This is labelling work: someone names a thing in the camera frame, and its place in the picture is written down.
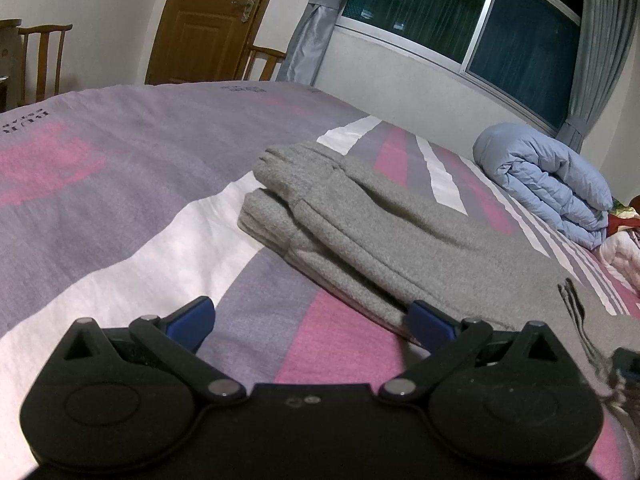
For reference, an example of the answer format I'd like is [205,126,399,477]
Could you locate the light blue folded duvet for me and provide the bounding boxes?
[472,121,615,252]

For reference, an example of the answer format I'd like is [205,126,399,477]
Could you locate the gray curtain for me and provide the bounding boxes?
[276,0,362,87]
[554,0,640,154]

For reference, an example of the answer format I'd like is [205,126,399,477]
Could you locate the metal door handle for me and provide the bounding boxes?
[230,0,259,24]

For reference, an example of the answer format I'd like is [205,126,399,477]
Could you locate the bed with striped sheet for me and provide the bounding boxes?
[0,82,640,480]

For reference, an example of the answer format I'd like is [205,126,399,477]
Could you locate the wooden chair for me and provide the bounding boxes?
[16,23,74,107]
[244,44,287,82]

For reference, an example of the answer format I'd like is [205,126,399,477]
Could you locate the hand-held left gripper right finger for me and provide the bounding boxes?
[378,300,563,406]

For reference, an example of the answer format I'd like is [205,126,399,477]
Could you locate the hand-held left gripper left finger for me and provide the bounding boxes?
[62,296,247,405]

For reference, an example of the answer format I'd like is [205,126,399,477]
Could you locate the gray pants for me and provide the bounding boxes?
[237,140,640,427]

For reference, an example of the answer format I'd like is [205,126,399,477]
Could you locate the wooden table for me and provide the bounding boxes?
[0,18,24,113]

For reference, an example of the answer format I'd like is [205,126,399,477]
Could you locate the sliding glass window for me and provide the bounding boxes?
[332,0,589,134]

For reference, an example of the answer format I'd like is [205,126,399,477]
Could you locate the brown wooden door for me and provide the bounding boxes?
[145,0,287,86]

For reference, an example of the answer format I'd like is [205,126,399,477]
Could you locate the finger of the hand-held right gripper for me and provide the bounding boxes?
[612,347,640,387]

